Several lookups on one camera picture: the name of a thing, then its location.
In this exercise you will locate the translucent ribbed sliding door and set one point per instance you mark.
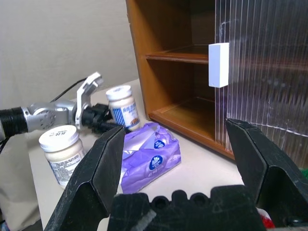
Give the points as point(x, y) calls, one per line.
point(264, 72)

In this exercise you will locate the purple tissue pack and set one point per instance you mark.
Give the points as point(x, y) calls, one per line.
point(149, 168)

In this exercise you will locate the white bottle with text label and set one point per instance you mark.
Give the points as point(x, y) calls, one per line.
point(60, 154)

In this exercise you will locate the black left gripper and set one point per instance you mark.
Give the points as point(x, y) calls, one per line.
point(92, 116)

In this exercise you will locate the white plush toy, striped sweater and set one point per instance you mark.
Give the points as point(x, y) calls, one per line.
point(266, 219)

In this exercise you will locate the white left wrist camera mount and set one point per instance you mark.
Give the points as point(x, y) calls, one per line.
point(83, 96)

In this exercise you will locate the white bottle with blue label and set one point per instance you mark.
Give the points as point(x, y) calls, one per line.
point(122, 106)

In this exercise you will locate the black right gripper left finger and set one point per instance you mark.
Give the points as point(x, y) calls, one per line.
point(91, 183)

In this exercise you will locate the brown wooden cabinet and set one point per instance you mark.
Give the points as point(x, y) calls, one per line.
point(140, 72)

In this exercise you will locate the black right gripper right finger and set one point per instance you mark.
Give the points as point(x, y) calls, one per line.
point(272, 183)

